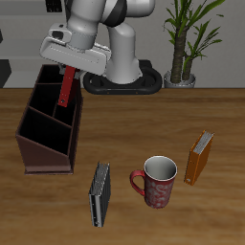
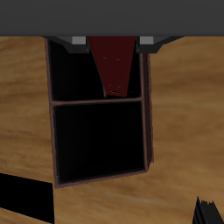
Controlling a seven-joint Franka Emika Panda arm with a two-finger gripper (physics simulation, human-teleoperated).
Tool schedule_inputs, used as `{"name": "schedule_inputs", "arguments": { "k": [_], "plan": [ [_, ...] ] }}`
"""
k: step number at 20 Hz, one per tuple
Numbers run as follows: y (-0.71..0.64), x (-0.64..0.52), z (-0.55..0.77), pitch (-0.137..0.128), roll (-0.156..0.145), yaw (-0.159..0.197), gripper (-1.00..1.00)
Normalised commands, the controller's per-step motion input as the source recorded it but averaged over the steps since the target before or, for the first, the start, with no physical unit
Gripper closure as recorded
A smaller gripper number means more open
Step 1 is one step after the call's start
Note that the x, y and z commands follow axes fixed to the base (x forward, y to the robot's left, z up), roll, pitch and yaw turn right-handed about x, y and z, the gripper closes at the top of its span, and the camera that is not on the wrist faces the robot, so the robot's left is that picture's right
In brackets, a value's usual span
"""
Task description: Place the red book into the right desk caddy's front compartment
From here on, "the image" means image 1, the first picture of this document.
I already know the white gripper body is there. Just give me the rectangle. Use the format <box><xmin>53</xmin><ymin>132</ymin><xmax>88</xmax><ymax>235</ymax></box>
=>
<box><xmin>39</xmin><ymin>35</ymin><xmax>112</xmax><ymax>77</ymax></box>

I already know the red book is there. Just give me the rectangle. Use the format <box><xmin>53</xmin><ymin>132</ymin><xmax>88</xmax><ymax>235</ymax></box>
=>
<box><xmin>56</xmin><ymin>65</ymin><xmax>78</xmax><ymax>108</ymax></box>

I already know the dark brown desk caddy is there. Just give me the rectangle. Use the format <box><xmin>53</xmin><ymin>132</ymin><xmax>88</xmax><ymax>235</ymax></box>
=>
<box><xmin>14</xmin><ymin>63</ymin><xmax>84</xmax><ymax>175</ymax></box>

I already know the black book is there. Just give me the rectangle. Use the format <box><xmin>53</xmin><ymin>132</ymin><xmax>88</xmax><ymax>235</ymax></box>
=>
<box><xmin>88</xmin><ymin>161</ymin><xmax>112</xmax><ymax>229</ymax></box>

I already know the orange book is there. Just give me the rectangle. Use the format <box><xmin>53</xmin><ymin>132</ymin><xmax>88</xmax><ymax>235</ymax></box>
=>
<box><xmin>184</xmin><ymin>129</ymin><xmax>215</xmax><ymax>187</ymax></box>

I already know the green pot plant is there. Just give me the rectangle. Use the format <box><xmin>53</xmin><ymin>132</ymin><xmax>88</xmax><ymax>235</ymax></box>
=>
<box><xmin>163</xmin><ymin>0</ymin><xmax>227</xmax><ymax>89</ymax></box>

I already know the red patterned mug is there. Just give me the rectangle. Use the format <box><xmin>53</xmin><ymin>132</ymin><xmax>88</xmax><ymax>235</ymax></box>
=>
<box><xmin>129</xmin><ymin>155</ymin><xmax>179</xmax><ymax>210</ymax></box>

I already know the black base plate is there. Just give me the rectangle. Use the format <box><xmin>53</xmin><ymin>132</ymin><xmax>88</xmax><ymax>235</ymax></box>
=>
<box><xmin>82</xmin><ymin>58</ymin><xmax>164</xmax><ymax>96</ymax></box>

